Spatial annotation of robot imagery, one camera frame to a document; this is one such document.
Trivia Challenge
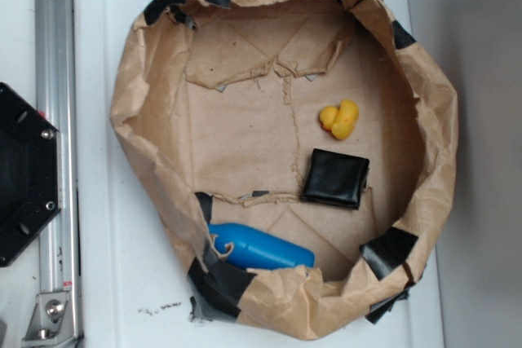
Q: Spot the yellow rubber duck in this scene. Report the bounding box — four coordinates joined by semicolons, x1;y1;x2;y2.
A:
319;99;360;140

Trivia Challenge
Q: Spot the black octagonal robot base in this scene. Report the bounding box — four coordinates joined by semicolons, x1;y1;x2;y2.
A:
1;83;60;267

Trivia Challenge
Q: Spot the black square pouch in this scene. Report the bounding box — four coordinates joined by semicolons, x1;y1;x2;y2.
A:
301;148;370;210

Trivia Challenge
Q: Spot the blue plastic bottle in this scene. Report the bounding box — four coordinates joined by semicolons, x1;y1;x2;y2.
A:
208;223;315;270

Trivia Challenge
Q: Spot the brown paper bag enclosure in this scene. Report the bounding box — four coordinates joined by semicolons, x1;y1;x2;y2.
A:
110;0;458;340

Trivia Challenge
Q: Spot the aluminium extrusion rail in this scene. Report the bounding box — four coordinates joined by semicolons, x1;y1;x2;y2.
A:
35;0;84;347

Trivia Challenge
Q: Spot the metal corner bracket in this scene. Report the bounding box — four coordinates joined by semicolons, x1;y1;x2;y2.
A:
21;292;76;347

